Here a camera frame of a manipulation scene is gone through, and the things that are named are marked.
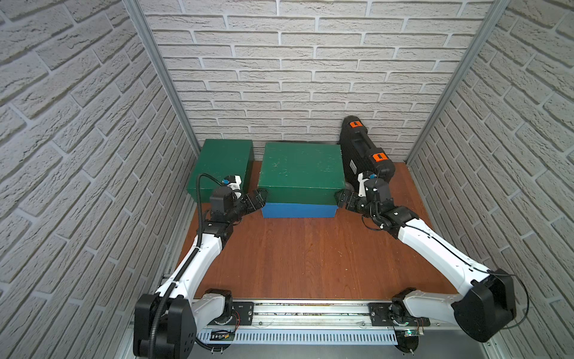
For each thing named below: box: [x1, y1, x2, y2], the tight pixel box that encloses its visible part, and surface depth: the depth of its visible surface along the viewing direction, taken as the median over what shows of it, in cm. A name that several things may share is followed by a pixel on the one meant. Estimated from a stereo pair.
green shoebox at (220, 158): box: [186, 139, 255, 203], surface depth 114 cm
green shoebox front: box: [257, 142, 346, 206], surface depth 87 cm
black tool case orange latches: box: [339, 115, 396, 191], surface depth 93 cm
